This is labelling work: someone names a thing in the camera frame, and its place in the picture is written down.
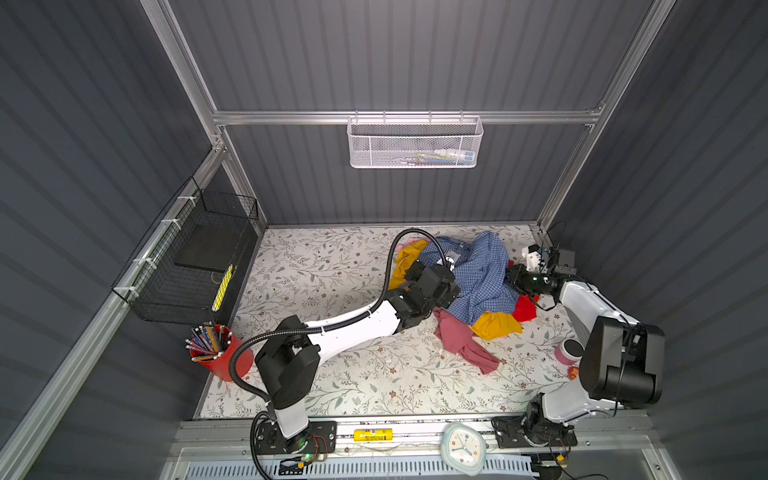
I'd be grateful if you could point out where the blue checkered shirt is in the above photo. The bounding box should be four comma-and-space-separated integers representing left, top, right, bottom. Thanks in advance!
437, 231, 519, 326

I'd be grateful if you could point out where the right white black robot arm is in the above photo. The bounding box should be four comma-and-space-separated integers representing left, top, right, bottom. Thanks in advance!
505, 244, 665, 435

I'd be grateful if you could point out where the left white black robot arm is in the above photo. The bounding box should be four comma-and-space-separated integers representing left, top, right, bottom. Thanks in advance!
254, 251, 460, 443

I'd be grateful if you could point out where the red cloth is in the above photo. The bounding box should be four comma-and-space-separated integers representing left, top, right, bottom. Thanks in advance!
504, 260, 538, 324

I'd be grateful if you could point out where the dusty pink cloth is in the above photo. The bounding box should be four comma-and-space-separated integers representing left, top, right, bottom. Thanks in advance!
434, 309, 500, 375

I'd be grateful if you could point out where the yellow cloth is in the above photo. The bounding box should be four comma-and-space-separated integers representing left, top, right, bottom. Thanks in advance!
470, 312, 523, 341

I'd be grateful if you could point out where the pink tape roll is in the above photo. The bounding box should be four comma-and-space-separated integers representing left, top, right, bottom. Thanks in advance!
555, 338, 585, 366

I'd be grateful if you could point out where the floral table mat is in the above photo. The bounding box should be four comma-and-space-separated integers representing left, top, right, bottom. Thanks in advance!
232, 226, 574, 417

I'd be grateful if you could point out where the white analog clock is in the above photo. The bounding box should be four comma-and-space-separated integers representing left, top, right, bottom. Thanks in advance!
440, 423, 487, 476

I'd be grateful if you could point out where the white ventilation grille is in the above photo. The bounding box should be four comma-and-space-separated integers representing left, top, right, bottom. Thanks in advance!
182, 454, 540, 479

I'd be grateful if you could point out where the yellow ruler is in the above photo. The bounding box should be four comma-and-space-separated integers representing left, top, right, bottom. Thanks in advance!
211, 264, 235, 312

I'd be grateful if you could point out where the red pencil cup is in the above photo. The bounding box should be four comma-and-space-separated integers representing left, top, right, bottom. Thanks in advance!
185, 325, 242, 382

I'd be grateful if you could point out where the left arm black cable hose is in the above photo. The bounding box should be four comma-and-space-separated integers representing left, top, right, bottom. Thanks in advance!
228, 227, 451, 403

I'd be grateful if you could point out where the white wire mesh basket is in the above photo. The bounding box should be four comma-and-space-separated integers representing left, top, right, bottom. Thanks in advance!
346, 115, 484, 169

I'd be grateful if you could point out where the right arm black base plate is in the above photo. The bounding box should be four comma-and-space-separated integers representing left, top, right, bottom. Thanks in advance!
491, 415, 578, 449

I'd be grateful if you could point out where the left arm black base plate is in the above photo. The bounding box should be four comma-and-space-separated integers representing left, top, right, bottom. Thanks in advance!
253, 421, 338, 455

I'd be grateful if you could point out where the black wire basket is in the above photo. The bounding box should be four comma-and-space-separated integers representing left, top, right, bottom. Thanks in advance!
112, 178, 260, 326

